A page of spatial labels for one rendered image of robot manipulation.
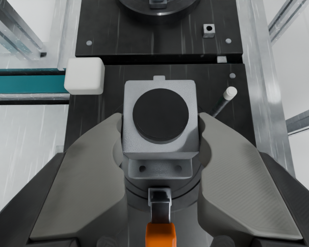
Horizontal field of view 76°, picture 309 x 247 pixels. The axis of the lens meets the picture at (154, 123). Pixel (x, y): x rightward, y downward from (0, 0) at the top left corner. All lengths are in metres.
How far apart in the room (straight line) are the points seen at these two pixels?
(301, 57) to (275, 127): 0.24
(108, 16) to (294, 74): 0.36
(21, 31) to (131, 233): 0.29
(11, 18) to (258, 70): 0.33
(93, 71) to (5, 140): 0.19
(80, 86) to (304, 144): 0.38
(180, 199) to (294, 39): 0.41
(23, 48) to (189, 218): 0.30
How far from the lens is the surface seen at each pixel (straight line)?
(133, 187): 0.23
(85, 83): 0.27
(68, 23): 0.37
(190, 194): 0.23
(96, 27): 0.34
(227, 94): 0.16
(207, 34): 0.31
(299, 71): 0.49
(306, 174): 0.43
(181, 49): 0.30
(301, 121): 0.34
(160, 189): 0.22
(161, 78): 0.17
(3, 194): 0.37
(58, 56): 0.34
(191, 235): 0.25
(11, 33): 0.31
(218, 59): 0.31
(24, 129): 0.37
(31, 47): 0.34
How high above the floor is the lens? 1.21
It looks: 74 degrees down
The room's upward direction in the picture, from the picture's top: 4 degrees counter-clockwise
